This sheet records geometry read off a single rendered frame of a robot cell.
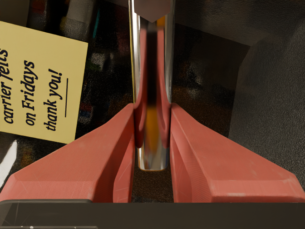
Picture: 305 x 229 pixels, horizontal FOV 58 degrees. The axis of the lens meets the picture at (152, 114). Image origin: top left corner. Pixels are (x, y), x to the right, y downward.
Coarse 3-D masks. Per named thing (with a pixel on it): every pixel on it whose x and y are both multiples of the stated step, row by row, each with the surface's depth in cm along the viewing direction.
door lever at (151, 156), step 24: (144, 0) 8; (168, 0) 8; (144, 24) 9; (168, 24) 9; (144, 48) 10; (168, 48) 10; (144, 72) 10; (168, 72) 10; (144, 96) 11; (168, 96) 11; (144, 120) 11; (168, 120) 12; (144, 144) 12; (168, 144) 13; (144, 168) 13
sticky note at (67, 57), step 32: (0, 32) 14; (32, 32) 14; (0, 64) 15; (32, 64) 15; (64, 64) 15; (0, 96) 17; (32, 96) 17; (64, 96) 17; (0, 128) 18; (32, 128) 18; (64, 128) 18
